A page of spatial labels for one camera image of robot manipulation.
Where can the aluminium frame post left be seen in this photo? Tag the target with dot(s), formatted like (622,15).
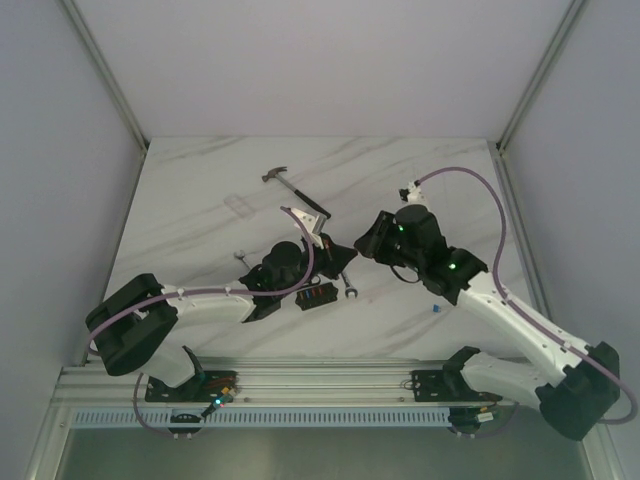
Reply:
(88,41)

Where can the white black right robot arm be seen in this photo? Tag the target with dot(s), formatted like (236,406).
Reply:
(570,382)

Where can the aluminium front rail base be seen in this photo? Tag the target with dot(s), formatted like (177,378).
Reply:
(264,382)

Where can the small chrome combination wrench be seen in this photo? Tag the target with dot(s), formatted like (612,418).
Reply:
(349,290)

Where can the aluminium frame rail right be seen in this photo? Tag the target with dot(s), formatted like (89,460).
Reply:
(550,57)

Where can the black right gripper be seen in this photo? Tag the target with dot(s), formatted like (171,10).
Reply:
(372,243)

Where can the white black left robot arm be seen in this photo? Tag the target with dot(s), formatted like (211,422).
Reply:
(160,339)

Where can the black fuse box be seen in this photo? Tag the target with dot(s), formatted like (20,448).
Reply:
(316,295)

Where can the white slotted cable duct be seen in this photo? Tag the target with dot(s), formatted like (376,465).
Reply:
(267,417)

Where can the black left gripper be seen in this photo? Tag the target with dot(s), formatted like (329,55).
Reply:
(325,255)

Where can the claw hammer black handle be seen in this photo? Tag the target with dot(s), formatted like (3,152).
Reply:
(276,173)

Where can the clear plastic fuse box cover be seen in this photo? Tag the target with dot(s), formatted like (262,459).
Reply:
(239,206)

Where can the large chrome open-end wrench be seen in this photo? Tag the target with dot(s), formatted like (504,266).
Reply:
(241,256)

